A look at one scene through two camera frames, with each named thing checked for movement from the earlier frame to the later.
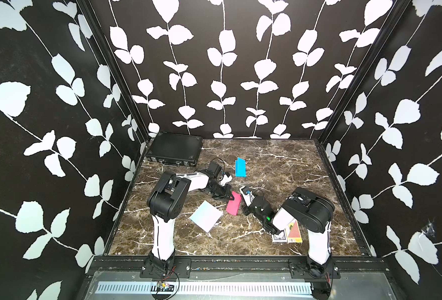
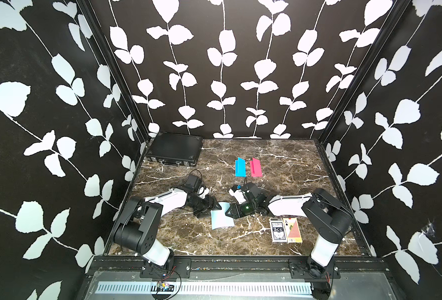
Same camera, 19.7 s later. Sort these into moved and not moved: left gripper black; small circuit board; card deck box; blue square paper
Moved: left gripper black
Not moved: small circuit board; blue square paper; card deck box
